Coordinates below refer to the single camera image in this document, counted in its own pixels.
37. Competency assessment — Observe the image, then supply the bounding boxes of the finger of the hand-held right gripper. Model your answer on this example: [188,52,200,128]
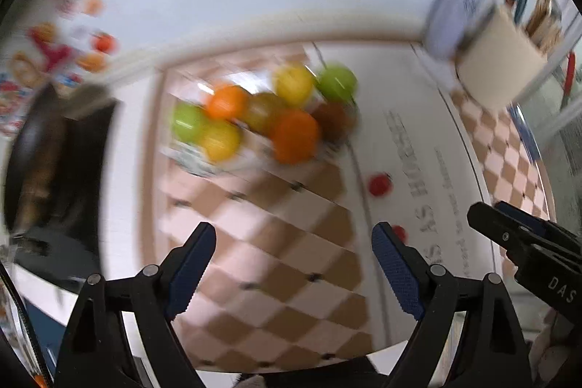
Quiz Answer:
[494,200,582,257]
[467,201,546,253]

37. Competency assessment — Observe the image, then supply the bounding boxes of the person's right forearm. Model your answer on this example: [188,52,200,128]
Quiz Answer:
[530,308,582,388]

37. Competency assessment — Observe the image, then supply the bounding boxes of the bundle of wooden chopsticks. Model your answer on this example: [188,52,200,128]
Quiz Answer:
[523,0,565,48]

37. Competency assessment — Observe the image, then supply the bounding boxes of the red door handle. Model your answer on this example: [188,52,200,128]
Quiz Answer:
[564,52,578,91]

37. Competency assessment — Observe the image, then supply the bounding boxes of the blue cabinet front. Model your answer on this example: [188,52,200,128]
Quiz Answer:
[25,297,76,375]

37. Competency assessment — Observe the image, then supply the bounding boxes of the black wok with metal handle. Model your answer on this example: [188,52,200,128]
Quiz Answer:
[4,83,64,234]

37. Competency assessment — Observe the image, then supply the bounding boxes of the checkered printed table mat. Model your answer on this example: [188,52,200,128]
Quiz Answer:
[141,38,558,373]

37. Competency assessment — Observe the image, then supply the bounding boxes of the colourful wall stickers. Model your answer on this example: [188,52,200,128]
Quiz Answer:
[0,0,119,134]

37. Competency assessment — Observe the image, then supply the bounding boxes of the glass sliding door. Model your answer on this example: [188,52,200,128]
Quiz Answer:
[518,0,582,229]

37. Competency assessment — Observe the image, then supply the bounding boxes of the brown round fruit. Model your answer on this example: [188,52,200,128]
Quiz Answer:
[311,101,358,142]

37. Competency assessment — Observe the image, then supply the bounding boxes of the orange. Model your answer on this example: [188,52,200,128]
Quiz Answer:
[207,84,250,120]
[270,111,323,165]

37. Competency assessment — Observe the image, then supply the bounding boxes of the yellow lemon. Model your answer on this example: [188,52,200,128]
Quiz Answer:
[200,121,242,162]

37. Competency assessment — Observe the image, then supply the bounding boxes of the green apple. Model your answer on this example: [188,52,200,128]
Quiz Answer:
[316,63,358,101]
[170,104,210,144]

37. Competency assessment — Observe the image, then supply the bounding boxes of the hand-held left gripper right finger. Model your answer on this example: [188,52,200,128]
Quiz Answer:
[372,222,533,388]

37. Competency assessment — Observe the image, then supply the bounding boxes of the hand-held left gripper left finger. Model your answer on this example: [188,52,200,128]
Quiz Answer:
[55,222,216,388]

